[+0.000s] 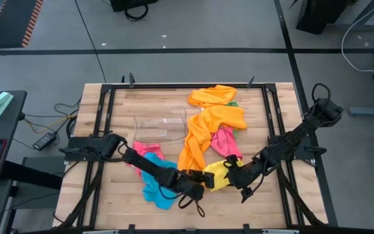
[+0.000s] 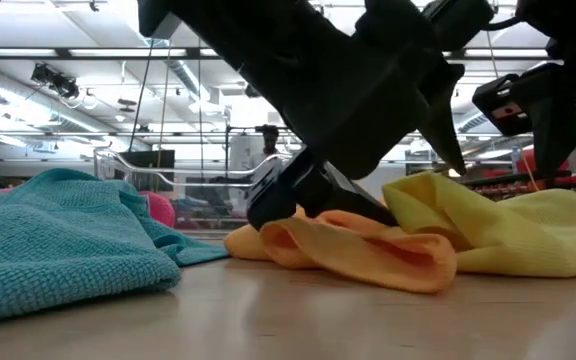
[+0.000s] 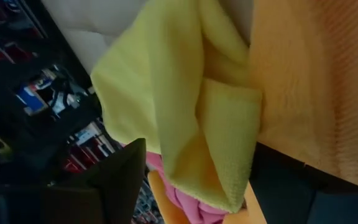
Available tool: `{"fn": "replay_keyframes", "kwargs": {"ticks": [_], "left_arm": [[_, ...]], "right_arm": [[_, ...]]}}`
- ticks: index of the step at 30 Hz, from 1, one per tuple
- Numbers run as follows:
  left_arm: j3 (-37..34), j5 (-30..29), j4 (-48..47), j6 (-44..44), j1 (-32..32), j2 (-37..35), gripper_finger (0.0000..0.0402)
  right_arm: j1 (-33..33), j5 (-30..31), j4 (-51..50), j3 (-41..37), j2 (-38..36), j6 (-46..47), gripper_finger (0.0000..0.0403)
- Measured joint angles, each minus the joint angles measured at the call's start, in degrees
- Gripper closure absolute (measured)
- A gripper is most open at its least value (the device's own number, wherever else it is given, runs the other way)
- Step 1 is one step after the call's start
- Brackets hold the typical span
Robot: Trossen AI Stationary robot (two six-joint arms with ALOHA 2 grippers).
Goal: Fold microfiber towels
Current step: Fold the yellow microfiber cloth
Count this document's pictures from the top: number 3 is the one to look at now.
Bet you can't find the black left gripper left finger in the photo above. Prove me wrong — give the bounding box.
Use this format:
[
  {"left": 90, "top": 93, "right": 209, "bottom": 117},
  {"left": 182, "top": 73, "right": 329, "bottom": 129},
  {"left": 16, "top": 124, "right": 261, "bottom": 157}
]
[{"left": 84, "top": 138, "right": 147, "bottom": 224}]

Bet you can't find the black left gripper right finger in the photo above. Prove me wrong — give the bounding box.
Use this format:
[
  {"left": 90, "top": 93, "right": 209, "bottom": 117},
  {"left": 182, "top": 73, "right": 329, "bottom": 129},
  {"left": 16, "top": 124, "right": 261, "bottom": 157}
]
[{"left": 249, "top": 142, "right": 318, "bottom": 224}]

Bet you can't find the pink microfiber towel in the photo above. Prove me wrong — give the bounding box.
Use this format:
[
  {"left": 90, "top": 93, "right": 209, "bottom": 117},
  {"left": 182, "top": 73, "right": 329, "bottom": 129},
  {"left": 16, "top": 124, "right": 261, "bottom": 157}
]
[{"left": 146, "top": 152, "right": 229, "bottom": 224}]

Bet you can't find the yellow microfiber towel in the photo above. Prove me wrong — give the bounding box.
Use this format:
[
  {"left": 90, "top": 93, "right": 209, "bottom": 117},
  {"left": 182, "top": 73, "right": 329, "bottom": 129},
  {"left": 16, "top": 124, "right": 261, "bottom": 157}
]
[{"left": 90, "top": 0, "right": 264, "bottom": 214}]

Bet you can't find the storage shelf with red bins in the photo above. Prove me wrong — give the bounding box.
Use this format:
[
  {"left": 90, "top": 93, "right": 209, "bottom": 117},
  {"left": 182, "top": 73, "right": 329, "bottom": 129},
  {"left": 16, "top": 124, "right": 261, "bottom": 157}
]
[{"left": 0, "top": 0, "right": 155, "bottom": 224}]

